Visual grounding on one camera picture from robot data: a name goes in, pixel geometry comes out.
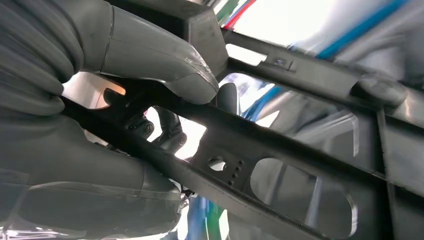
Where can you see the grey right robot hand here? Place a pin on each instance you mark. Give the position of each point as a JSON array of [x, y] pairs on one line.
[[82, 198]]

